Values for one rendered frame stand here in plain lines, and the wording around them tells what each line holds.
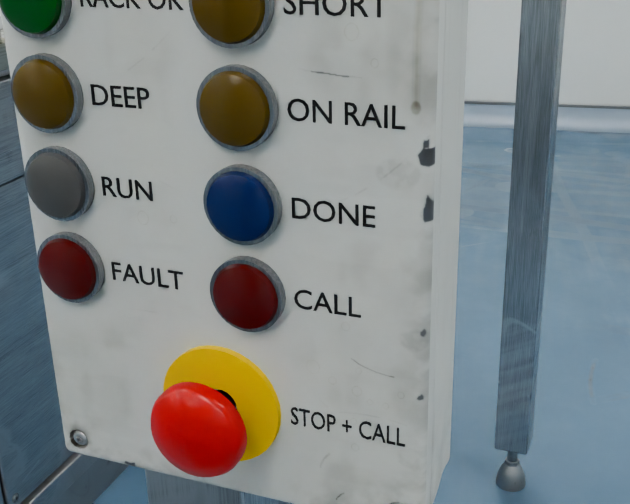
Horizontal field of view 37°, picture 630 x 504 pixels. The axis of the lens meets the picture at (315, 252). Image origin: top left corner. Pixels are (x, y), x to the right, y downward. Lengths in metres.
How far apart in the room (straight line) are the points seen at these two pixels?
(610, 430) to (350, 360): 1.70
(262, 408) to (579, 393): 1.80
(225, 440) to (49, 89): 0.15
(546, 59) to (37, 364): 0.94
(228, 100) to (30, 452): 1.33
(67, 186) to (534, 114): 1.20
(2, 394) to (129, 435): 1.11
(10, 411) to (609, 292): 1.66
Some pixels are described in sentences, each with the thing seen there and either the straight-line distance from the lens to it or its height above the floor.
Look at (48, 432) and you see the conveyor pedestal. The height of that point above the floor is 0.22.
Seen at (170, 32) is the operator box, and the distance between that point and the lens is 0.34.
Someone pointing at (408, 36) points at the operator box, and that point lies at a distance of 0.30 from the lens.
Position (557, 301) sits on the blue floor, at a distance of 2.56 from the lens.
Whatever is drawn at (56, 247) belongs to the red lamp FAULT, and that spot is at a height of 0.95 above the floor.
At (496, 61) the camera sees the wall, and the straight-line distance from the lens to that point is 4.17.
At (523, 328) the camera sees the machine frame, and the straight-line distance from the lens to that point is 1.64.
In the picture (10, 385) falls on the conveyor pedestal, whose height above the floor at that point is 0.35.
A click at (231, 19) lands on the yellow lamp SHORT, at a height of 1.04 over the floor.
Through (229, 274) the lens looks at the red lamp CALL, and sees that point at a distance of 0.35.
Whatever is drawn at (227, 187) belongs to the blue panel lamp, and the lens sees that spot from 0.33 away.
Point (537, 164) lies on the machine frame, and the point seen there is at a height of 0.64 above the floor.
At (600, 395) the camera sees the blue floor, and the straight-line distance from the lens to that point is 2.15.
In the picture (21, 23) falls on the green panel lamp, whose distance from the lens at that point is 0.37.
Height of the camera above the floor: 1.09
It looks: 23 degrees down
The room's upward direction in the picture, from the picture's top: 1 degrees counter-clockwise
